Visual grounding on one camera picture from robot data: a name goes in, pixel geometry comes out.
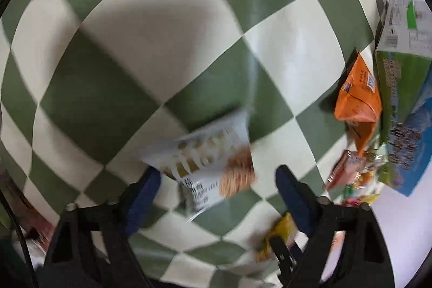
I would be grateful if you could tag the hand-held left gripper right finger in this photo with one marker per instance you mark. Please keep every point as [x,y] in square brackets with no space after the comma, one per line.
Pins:
[290,193]

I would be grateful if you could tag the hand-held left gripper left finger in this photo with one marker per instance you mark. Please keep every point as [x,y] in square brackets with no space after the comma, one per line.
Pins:
[143,200]

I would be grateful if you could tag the white biscuit snack packet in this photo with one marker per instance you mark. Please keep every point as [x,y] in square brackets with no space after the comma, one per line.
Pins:
[209,156]

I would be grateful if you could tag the printed cardboard box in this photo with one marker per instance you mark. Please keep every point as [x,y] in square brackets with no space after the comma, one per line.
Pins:
[401,89]

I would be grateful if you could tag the yellow snack packet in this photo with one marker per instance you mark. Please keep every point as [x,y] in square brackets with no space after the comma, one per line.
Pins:
[281,229]

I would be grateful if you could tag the red orange snack packet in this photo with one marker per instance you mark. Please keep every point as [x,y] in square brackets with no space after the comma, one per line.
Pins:
[344,168]

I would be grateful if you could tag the pile of small wrapped candies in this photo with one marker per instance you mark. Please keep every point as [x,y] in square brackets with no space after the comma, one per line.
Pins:
[361,186]

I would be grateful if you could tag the red patterned object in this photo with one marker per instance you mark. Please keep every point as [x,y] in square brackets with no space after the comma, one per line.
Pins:
[37,224]

